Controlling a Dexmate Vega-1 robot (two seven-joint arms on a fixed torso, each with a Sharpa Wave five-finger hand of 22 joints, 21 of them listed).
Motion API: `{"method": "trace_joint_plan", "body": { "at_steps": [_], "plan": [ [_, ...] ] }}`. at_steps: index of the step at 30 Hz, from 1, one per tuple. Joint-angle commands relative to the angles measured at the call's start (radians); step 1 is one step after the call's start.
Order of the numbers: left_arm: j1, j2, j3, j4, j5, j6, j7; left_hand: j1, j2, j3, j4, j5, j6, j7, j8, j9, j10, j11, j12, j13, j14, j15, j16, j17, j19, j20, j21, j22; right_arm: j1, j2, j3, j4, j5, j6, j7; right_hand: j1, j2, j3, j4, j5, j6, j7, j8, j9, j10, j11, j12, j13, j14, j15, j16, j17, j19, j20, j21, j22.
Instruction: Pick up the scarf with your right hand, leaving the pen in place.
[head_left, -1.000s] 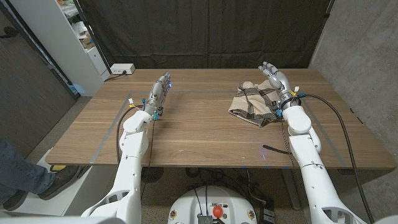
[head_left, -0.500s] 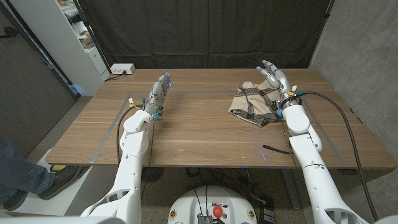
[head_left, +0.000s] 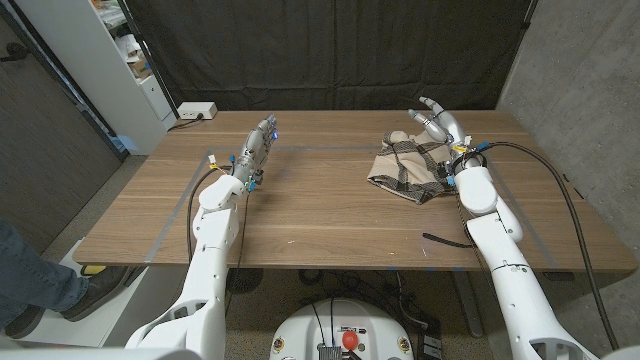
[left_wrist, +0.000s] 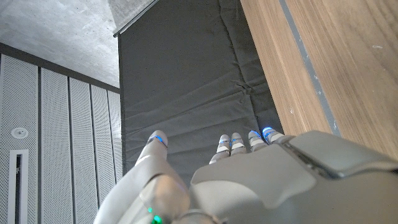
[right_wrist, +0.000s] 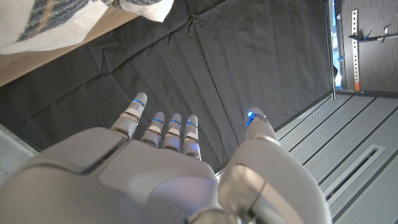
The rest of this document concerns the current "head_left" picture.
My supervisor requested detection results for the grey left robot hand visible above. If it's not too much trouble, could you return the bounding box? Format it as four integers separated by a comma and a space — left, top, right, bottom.
230, 113, 279, 194

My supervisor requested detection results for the black round floor fan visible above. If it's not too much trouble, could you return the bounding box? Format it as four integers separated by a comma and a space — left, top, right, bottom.
225, 268, 265, 295

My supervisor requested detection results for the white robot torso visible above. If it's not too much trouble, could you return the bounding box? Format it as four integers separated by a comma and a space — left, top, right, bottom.
269, 298, 415, 360

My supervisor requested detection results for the small cardboard box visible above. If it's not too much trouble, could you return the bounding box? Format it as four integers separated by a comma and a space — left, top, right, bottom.
127, 55, 154, 79

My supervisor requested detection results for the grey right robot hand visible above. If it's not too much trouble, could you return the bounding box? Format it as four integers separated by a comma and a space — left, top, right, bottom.
407, 96, 487, 174

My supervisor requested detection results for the black power cord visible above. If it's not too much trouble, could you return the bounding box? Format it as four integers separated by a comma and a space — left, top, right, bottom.
167, 113, 206, 132

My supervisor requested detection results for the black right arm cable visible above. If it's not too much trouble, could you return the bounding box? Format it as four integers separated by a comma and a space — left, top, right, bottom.
479, 141, 620, 351

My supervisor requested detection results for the black curtain backdrop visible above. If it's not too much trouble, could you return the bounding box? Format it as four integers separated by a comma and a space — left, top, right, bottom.
124, 0, 534, 112

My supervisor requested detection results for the white power outlet box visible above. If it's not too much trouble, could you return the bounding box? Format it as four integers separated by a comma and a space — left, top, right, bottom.
177, 101, 219, 121

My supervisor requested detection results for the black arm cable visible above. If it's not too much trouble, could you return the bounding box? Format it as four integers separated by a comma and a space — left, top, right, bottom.
185, 166, 236, 264
479, 141, 620, 351

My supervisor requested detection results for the dark work shoe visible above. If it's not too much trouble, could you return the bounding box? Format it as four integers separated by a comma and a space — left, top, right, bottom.
59, 265, 132, 323
3, 304, 47, 340

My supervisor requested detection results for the black floor power strip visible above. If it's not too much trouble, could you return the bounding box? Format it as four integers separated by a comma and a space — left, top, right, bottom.
417, 319, 444, 360

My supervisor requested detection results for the white shelf cabinet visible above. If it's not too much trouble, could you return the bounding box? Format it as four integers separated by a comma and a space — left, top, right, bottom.
14, 0, 179, 156

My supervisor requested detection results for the beige plaid scarf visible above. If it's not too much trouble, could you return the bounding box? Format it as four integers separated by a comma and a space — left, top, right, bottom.
367, 129, 459, 205

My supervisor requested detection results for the white floor panel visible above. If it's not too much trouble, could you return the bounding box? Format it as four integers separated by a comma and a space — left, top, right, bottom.
19, 238, 151, 349

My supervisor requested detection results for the black stand pole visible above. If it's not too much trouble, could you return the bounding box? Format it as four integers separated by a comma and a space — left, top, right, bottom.
115, 0, 180, 120

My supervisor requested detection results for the black door handle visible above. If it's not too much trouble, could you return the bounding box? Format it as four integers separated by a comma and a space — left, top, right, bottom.
0, 42, 30, 63

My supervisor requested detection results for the person leg in jeans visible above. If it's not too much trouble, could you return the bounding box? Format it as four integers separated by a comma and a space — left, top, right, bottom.
0, 217, 90, 329

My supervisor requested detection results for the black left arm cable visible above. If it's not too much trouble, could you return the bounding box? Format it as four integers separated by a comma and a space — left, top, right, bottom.
185, 166, 236, 264

